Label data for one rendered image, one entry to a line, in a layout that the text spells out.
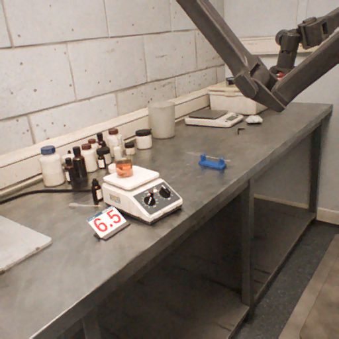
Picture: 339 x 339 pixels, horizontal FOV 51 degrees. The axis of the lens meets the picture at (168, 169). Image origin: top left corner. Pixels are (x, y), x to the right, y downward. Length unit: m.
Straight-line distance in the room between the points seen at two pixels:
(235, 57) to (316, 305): 0.81
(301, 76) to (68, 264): 0.69
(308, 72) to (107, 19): 0.97
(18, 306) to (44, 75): 0.88
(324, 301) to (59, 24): 1.33
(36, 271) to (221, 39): 0.70
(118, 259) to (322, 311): 0.71
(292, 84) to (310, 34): 0.37
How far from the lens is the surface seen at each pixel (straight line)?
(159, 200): 0.96
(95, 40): 1.59
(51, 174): 1.27
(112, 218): 0.95
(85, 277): 0.80
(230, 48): 0.97
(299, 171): 2.42
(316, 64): 0.92
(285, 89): 0.96
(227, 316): 1.63
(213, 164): 1.27
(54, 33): 1.46
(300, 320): 1.25
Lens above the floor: 1.22
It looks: 21 degrees down
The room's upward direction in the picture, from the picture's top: 5 degrees counter-clockwise
